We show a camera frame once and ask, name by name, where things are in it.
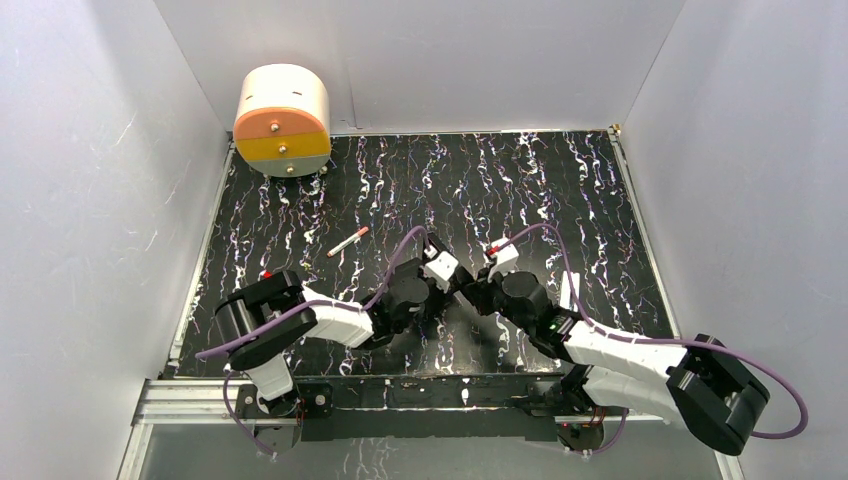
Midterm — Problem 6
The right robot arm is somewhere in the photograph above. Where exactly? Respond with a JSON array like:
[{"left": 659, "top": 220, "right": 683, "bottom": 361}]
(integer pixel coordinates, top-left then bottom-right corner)
[{"left": 460, "top": 272, "right": 770, "bottom": 456}]

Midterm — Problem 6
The pink white marker pen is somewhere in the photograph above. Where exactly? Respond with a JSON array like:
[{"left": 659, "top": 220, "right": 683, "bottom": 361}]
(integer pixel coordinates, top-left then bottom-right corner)
[{"left": 327, "top": 226, "right": 369, "bottom": 258}]

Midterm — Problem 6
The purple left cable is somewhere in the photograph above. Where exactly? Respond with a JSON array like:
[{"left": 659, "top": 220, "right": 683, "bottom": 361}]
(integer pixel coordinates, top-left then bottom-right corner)
[{"left": 195, "top": 225, "right": 432, "bottom": 458}]

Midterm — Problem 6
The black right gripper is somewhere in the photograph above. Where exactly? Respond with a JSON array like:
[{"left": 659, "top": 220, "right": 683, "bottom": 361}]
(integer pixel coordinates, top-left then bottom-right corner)
[{"left": 464, "top": 263, "right": 533, "bottom": 335}]

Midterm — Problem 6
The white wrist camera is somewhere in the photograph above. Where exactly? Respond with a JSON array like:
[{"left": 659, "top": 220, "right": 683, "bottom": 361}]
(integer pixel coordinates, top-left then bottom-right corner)
[
  {"left": 486, "top": 237, "right": 519, "bottom": 282},
  {"left": 422, "top": 245, "right": 460, "bottom": 293}
]

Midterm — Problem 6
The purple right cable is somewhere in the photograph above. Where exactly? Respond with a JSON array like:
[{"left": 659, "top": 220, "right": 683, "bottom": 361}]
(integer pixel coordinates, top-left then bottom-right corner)
[{"left": 490, "top": 222, "right": 810, "bottom": 457}]

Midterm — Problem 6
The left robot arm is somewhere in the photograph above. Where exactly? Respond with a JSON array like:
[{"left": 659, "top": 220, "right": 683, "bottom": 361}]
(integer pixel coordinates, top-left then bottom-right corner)
[{"left": 201, "top": 252, "right": 473, "bottom": 417}]

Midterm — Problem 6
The aluminium front rail frame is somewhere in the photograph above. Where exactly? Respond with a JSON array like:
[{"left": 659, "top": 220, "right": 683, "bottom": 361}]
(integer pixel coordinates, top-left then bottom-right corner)
[{"left": 119, "top": 374, "right": 743, "bottom": 479}]

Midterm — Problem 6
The purple cable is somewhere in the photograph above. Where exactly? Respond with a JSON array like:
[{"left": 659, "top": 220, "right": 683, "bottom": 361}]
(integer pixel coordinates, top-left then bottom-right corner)
[
  {"left": 490, "top": 222, "right": 810, "bottom": 457},
  {"left": 195, "top": 225, "right": 432, "bottom": 458}
]

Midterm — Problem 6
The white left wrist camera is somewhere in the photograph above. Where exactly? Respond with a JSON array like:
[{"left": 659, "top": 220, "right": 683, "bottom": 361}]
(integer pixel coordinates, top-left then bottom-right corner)
[{"left": 422, "top": 245, "right": 460, "bottom": 293}]

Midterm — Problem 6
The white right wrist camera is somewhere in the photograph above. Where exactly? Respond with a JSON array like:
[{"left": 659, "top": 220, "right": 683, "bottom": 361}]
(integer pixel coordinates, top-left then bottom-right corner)
[{"left": 486, "top": 237, "right": 519, "bottom": 282}]

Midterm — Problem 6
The round cream drawer cabinet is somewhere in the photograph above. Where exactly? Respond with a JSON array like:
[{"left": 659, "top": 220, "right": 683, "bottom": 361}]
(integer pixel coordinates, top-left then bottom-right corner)
[{"left": 232, "top": 64, "right": 332, "bottom": 178}]

